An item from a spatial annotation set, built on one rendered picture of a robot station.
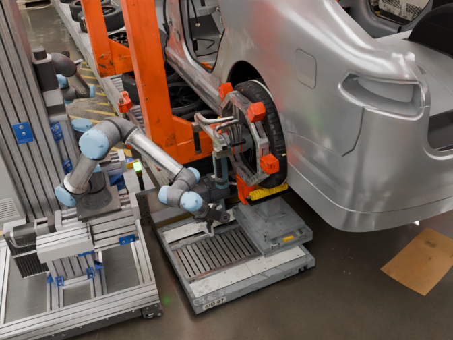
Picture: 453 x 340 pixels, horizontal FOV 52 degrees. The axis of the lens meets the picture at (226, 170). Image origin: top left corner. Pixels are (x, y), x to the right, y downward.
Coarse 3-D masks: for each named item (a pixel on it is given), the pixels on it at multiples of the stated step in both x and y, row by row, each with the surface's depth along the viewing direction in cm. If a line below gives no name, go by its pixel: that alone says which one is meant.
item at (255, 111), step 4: (252, 104) 249; (256, 104) 249; (260, 104) 250; (248, 108) 251; (252, 108) 248; (256, 108) 248; (260, 108) 249; (264, 108) 249; (248, 112) 253; (252, 112) 248; (256, 112) 247; (260, 112) 248; (264, 112) 248; (248, 116) 254; (252, 116) 249; (256, 116) 248; (260, 116) 250; (252, 120) 251; (256, 120) 253; (260, 120) 255
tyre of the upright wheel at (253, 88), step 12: (240, 84) 275; (252, 84) 266; (264, 84) 266; (252, 96) 262; (264, 96) 257; (264, 120) 257; (276, 120) 252; (276, 132) 251; (276, 144) 253; (240, 156) 309; (276, 156) 256; (264, 180) 282; (276, 180) 268
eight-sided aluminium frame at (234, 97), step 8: (232, 96) 268; (240, 96) 268; (224, 104) 283; (232, 104) 284; (240, 104) 260; (248, 104) 259; (224, 112) 293; (248, 120) 256; (224, 128) 299; (256, 136) 253; (264, 136) 254; (256, 144) 255; (264, 144) 254; (256, 152) 259; (264, 152) 259; (232, 160) 300; (240, 160) 302; (256, 160) 262; (240, 168) 300; (240, 176) 295; (248, 176) 294; (256, 176) 268; (264, 176) 265; (248, 184) 285; (256, 184) 287
